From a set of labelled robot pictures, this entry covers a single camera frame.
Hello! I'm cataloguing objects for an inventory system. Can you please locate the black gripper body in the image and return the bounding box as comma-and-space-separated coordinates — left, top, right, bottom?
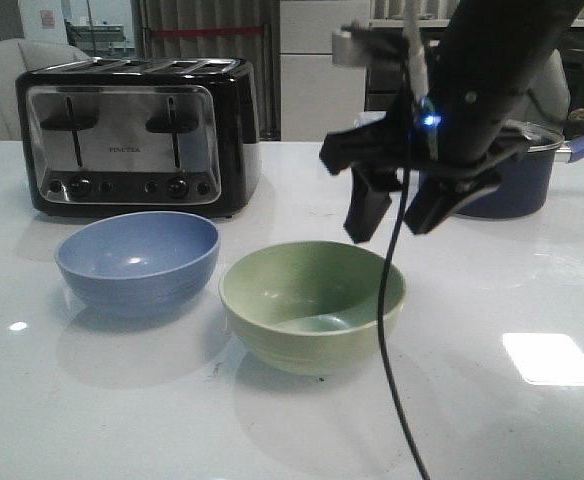
320, 82, 527, 195

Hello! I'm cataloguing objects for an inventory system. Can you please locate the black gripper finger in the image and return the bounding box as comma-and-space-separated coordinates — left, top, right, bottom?
344, 166, 402, 244
404, 172, 502, 234

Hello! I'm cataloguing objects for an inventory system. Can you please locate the green bowl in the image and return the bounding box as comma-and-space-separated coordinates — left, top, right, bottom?
219, 241, 407, 376

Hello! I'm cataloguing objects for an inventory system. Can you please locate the blue bowl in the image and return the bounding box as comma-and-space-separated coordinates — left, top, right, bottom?
55, 211, 220, 318

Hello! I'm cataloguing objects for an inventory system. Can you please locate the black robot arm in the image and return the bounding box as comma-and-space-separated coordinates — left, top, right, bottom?
320, 1, 583, 243

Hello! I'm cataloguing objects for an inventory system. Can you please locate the blue saucepan with lid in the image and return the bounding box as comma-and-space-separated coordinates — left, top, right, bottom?
444, 120, 584, 220

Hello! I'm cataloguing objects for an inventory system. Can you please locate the white cabinet column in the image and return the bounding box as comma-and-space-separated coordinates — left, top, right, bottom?
279, 1, 370, 141

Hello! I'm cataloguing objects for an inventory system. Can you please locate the red barrier belt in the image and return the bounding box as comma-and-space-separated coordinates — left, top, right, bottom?
150, 25, 263, 38

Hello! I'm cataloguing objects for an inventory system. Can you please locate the black and chrome toaster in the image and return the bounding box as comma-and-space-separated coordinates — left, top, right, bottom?
16, 57, 261, 218

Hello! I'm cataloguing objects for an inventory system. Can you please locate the beige armchair left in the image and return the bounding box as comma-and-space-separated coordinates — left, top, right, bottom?
0, 39, 89, 141

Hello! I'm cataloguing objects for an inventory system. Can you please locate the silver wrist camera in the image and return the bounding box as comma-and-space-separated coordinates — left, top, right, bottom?
331, 22, 411, 67

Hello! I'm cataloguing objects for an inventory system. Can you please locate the black cable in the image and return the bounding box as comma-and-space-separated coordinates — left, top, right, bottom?
377, 49, 431, 480

